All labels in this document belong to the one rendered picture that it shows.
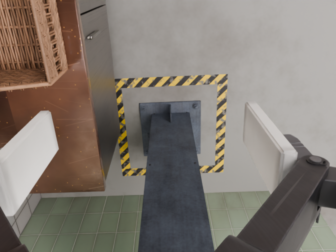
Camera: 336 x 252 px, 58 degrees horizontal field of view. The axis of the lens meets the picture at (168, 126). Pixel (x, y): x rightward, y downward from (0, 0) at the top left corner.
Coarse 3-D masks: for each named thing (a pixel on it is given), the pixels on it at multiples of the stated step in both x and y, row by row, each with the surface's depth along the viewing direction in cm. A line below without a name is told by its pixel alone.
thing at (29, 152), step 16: (48, 112) 20; (32, 128) 18; (48, 128) 20; (16, 144) 16; (32, 144) 17; (48, 144) 20; (0, 160) 14; (16, 160) 15; (32, 160) 17; (48, 160) 19; (0, 176) 14; (16, 176) 15; (32, 176) 17; (0, 192) 14; (16, 192) 15; (16, 208) 15
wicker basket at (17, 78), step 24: (0, 0) 82; (24, 0) 82; (48, 0) 78; (0, 24) 85; (24, 24) 84; (48, 24) 85; (0, 48) 87; (24, 48) 88; (48, 48) 77; (0, 72) 87; (24, 72) 87; (48, 72) 76
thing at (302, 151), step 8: (288, 136) 17; (296, 144) 16; (304, 152) 15; (296, 160) 14; (328, 176) 13; (328, 184) 13; (320, 192) 13; (328, 192) 13; (320, 200) 13; (328, 200) 13
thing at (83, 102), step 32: (64, 0) 83; (96, 0) 111; (64, 32) 86; (96, 32) 102; (96, 64) 107; (0, 96) 95; (32, 96) 95; (64, 96) 95; (96, 96) 106; (0, 128) 100; (64, 128) 100; (96, 128) 102; (64, 160) 105; (96, 160) 105; (32, 192) 111
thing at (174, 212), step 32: (224, 96) 157; (160, 128) 143; (192, 128) 164; (224, 128) 165; (128, 160) 173; (160, 160) 118; (192, 160) 117; (160, 192) 100; (192, 192) 100; (160, 224) 87; (192, 224) 87
